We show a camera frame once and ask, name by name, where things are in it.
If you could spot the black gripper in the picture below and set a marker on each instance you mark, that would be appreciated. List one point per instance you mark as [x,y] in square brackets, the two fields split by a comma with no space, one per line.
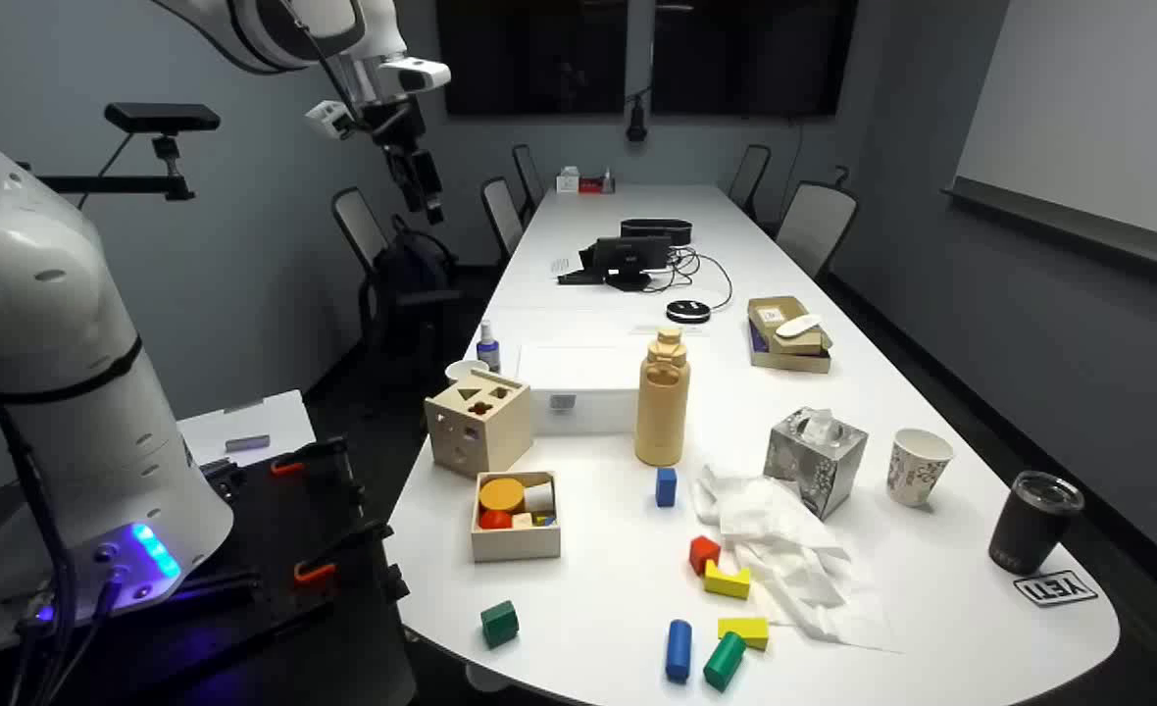
[415,176]

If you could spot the blue cylinder block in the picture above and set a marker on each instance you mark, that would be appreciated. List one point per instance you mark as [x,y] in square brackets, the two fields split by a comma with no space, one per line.
[676,661]

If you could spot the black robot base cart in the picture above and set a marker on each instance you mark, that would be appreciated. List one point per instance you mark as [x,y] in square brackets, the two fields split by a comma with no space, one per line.
[296,608]

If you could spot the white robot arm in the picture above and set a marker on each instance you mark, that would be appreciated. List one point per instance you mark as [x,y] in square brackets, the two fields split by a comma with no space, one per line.
[115,509]

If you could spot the red white box far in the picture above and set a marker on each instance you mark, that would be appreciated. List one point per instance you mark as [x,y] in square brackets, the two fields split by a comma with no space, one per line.
[574,181]

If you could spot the orange round block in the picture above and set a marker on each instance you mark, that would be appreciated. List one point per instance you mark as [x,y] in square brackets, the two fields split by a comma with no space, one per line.
[498,496]

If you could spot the small wooden box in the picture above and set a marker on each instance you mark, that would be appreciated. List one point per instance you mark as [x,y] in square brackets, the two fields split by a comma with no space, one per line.
[525,534]

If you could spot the small blue block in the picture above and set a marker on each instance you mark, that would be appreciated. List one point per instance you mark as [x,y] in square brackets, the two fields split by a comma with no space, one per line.
[666,483]

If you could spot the green block front left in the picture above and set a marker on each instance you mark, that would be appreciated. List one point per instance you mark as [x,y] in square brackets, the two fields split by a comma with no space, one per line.
[498,627]

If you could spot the green block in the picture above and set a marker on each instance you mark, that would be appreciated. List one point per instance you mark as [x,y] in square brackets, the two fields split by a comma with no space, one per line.
[498,627]
[723,661]

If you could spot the marble pattern tissue box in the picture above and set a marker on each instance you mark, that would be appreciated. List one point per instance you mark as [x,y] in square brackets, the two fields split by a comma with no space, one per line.
[816,458]

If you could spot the yellow block near red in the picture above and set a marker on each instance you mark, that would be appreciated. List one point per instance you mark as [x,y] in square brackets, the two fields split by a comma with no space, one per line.
[723,582]

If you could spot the yellow block near front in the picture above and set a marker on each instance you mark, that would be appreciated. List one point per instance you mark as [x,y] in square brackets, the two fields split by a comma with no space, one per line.
[746,628]

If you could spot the green block front right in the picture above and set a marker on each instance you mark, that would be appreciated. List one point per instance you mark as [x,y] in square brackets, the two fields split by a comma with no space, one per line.
[723,661]

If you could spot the grey chair left near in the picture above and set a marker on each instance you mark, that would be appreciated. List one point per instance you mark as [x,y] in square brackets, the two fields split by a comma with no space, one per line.
[351,208]

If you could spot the grey chair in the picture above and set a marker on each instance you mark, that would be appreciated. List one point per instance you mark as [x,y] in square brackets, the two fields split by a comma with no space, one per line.
[351,208]
[502,212]
[746,178]
[814,227]

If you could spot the grey chair left middle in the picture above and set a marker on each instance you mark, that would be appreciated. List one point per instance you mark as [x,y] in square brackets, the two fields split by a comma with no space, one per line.
[502,212]

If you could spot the black backpack on chair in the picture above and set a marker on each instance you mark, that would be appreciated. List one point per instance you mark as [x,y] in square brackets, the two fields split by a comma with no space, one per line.
[415,287]

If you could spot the small sanitizer bottle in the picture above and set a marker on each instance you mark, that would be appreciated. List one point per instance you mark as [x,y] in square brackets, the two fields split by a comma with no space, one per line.
[487,352]

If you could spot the wooden shape sorter cube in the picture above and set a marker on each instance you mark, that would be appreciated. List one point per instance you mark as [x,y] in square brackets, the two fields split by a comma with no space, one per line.
[479,425]

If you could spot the black rectangular speaker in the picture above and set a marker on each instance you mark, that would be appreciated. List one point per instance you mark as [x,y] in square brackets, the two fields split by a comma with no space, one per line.
[658,228]

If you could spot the white paper sheet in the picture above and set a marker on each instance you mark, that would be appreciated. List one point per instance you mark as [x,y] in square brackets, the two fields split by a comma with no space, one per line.
[253,433]

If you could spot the black round disc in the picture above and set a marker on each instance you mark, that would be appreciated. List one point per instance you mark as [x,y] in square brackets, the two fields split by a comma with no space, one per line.
[688,310]

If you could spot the tan plastic bottle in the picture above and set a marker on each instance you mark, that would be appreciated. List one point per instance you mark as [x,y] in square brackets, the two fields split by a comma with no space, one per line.
[666,382]

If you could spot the grey chair right far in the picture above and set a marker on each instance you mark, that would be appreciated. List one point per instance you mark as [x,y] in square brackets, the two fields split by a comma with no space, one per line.
[746,178]

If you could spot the wooden tray with items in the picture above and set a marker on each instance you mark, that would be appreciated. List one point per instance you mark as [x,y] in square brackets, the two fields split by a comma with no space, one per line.
[781,335]

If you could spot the grey chair right near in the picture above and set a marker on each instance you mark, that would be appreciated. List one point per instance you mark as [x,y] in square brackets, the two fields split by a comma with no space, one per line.
[814,227]

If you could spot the white crumpled cloth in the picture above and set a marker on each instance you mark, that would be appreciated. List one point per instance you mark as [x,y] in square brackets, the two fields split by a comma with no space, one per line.
[802,568]

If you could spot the white paper cup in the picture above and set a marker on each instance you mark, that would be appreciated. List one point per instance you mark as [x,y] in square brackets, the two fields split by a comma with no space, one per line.
[917,464]

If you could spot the dark metal tumbler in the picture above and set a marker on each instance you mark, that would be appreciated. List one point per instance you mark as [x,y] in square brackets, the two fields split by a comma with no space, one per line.
[1032,519]

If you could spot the black white label tag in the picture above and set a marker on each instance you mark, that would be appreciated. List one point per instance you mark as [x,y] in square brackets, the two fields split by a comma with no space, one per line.
[1051,589]

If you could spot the dark wall screen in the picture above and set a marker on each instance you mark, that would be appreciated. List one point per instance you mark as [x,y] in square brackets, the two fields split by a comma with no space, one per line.
[676,55]

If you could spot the black device with cables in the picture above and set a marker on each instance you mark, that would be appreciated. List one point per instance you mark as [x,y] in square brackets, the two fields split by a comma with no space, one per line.
[628,263]

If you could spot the whiteboard on wall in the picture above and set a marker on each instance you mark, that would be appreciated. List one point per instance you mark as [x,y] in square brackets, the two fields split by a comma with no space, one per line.
[1066,130]

